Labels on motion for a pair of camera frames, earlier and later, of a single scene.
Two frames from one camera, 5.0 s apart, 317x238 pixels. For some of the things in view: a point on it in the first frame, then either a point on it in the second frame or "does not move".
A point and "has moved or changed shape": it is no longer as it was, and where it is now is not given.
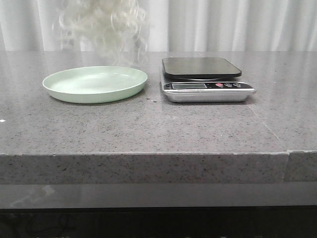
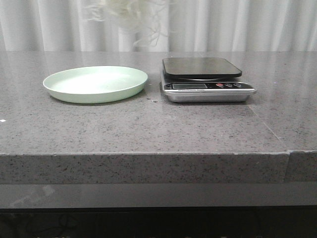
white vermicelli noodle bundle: x=118 y=29 has moved or changed shape
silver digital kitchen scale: x=186 y=80 does not move
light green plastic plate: x=95 y=84 does not move
